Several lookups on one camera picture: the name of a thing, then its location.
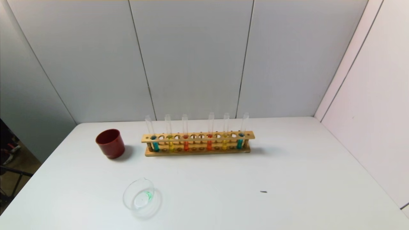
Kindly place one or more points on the red pigment glass test tube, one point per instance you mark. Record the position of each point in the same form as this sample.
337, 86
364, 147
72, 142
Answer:
186, 145

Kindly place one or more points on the blue pigment glass test tube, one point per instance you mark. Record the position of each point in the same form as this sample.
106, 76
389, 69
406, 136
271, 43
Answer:
239, 143
155, 146

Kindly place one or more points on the orange pigment glass test tube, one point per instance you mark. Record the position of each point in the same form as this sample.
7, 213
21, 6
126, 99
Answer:
209, 144

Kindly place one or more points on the dark red plastic cup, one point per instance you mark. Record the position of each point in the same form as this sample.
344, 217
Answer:
110, 143

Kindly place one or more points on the black tripod stand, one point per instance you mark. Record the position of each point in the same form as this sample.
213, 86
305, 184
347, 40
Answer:
16, 171

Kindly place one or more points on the wooden test tube rack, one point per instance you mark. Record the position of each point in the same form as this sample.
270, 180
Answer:
198, 136

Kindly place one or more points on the yellow pigment glass test tube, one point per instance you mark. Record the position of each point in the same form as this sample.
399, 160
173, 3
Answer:
224, 144
171, 145

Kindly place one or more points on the clear glass beaker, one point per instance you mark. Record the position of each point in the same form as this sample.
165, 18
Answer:
140, 199

